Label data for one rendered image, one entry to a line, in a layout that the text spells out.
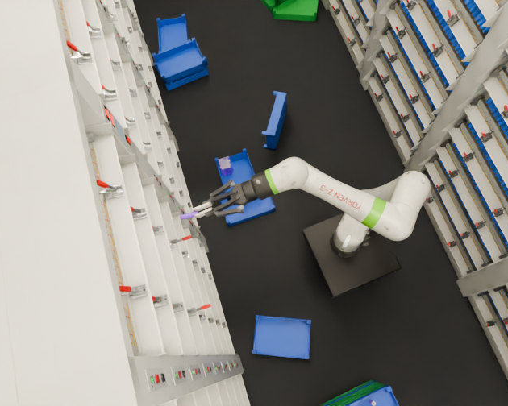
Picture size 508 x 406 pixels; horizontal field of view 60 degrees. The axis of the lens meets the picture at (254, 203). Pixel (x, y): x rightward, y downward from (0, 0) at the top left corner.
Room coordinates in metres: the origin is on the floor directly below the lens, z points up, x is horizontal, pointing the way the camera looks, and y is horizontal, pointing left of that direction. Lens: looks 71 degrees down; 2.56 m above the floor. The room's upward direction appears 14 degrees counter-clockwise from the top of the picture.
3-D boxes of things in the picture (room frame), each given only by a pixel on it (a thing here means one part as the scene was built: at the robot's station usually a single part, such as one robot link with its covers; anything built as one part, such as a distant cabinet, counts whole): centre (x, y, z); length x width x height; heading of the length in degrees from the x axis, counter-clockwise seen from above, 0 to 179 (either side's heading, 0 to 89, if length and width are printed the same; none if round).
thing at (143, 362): (0.01, 0.38, 0.88); 0.20 x 0.09 x 1.75; 95
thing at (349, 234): (0.46, -0.40, 0.51); 0.16 x 0.13 x 0.19; 139
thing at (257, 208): (0.90, 0.04, 0.04); 0.30 x 0.20 x 0.08; 95
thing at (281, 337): (0.10, 0.03, 0.04); 0.30 x 0.20 x 0.08; 71
